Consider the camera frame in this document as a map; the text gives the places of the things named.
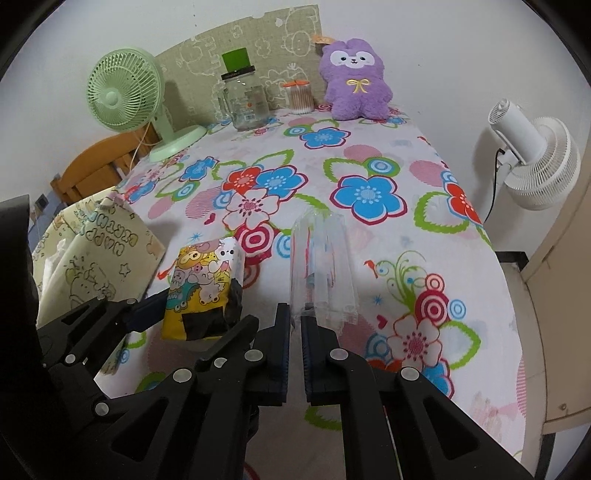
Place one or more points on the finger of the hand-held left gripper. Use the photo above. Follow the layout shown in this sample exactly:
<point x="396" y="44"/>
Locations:
<point x="147" y="314"/>
<point x="235" y="339"/>

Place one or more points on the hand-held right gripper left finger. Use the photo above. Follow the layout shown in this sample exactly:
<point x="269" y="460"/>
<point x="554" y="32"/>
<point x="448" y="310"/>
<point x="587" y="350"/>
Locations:
<point x="279" y="350"/>

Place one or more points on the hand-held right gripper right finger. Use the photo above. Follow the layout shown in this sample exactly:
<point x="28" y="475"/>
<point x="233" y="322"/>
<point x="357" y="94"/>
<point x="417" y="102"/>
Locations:
<point x="308" y="364"/>

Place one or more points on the yellow cartoon tissue packet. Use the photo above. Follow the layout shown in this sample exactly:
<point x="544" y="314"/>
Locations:
<point x="198" y="281"/>

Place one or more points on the yellow fabric storage box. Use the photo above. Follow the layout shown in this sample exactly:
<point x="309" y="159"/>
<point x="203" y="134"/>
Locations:
<point x="115" y="244"/>

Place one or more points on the clear plastic package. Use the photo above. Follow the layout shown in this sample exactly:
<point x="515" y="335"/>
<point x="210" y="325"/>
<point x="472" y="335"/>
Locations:
<point x="323" y="267"/>

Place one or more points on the green table fan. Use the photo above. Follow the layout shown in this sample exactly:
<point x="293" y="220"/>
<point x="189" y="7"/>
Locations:
<point x="120" y="92"/>

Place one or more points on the glass jar with green lid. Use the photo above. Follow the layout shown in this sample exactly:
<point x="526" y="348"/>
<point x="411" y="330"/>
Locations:
<point x="244" y="106"/>

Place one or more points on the cotton swab container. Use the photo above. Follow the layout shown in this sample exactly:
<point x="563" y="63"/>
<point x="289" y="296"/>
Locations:
<point x="299" y="99"/>

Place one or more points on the beige door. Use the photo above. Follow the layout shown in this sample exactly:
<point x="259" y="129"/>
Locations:
<point x="563" y="323"/>

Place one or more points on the green patterned board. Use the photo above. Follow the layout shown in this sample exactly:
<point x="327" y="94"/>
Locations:
<point x="198" y="50"/>

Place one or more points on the purple plush bunny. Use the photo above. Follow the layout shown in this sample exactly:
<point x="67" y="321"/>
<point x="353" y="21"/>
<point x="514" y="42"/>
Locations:
<point x="355" y="87"/>

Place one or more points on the white fan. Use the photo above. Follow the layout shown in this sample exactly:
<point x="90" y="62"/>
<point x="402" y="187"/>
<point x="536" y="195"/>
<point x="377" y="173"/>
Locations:
<point x="540" y="157"/>

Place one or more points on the wall socket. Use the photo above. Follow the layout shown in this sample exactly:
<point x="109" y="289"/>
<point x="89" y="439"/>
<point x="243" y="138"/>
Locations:
<point x="40" y="202"/>

